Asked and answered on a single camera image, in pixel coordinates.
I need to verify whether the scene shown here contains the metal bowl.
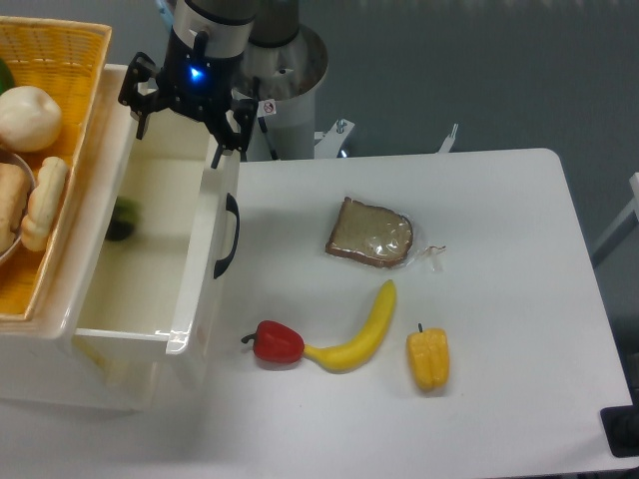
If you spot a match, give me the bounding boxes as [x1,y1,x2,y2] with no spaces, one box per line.
[1,150,35,263]

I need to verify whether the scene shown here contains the wrapped bread slice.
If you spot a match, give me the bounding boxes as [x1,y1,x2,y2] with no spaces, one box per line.
[324,197,446,269]

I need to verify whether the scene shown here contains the metal bracket behind table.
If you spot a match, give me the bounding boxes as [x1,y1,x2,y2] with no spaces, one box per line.
[314,118,355,159]

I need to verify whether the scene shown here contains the white round bun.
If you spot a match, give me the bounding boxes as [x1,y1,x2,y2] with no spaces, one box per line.
[1,86,63,153]

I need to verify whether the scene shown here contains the yellow banana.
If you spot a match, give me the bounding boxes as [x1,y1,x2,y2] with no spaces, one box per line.
[304,279,397,373]

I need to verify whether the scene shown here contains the red bell pepper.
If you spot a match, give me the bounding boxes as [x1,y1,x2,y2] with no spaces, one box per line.
[241,320,305,367]

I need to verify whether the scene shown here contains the black drawer handle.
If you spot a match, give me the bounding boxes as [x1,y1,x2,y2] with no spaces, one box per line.
[213,193,241,279]

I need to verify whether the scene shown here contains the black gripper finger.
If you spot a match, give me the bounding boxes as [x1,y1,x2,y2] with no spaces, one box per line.
[207,99,257,170]
[118,52,168,140]

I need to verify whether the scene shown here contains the yellow woven basket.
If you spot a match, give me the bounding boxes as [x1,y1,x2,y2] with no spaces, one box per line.
[0,15,113,322]

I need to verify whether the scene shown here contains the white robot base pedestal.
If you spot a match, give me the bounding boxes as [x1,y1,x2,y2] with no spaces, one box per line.
[233,25,328,162]

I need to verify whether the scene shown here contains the white drawer cabinet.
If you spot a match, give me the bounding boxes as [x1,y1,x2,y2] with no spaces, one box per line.
[1,64,142,410]

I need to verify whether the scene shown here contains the white frame at right edge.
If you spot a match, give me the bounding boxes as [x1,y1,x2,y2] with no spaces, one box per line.
[590,173,638,268]

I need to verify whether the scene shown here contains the brown bread in bowl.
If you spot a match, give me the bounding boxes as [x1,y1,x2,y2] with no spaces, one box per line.
[0,163,31,253]

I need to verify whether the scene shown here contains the pale bread roll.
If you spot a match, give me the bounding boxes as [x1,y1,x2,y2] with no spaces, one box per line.
[21,157,68,252]

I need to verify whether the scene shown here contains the open upper white drawer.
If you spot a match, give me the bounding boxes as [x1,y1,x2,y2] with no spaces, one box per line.
[74,86,242,399]

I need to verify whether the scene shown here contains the green vegetable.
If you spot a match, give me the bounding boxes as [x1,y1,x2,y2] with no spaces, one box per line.
[0,60,15,94]

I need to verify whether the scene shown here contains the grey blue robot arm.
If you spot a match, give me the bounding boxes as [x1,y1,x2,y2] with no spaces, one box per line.
[119,1,299,168]

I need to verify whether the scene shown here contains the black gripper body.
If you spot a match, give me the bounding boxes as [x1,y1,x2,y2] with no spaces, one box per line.
[158,27,245,125]

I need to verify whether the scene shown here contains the yellow bell pepper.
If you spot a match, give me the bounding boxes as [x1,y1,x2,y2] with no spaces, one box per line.
[405,323,450,391]

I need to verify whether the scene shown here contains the black device at table edge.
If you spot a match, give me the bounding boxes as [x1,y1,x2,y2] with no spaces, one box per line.
[600,405,638,458]

